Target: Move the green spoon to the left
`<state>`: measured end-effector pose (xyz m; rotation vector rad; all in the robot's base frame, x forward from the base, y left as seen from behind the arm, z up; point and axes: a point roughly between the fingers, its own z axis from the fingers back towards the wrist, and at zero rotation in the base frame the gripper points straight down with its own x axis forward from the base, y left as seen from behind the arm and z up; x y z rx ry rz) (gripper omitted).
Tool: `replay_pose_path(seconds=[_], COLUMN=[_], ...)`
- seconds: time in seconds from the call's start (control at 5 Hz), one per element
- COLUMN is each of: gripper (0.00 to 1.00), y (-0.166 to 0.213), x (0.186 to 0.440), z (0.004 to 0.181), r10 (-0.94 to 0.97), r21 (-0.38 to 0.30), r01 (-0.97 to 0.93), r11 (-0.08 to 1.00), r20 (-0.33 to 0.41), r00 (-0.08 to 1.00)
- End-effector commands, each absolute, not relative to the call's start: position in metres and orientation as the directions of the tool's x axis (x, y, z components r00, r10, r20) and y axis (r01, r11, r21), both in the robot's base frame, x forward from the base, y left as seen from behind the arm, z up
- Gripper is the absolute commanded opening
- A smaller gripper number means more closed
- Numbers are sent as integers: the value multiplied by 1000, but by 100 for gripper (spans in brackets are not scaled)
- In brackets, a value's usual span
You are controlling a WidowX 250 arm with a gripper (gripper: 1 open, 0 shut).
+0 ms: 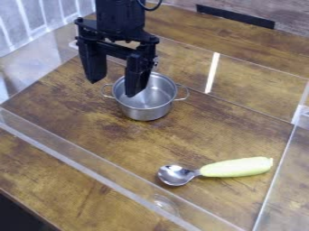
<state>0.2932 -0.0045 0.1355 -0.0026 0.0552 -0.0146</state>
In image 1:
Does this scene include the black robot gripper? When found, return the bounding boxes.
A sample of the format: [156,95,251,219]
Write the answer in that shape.
[75,0,160,97]

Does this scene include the green handled metal spoon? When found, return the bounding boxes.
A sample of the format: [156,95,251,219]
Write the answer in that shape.
[157,156,273,186]

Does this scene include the small stainless steel pot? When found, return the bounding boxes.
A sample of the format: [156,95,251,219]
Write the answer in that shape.
[101,72,190,121]

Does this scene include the clear acrylic triangle bracket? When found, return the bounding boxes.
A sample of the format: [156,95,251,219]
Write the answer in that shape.
[69,40,79,50]

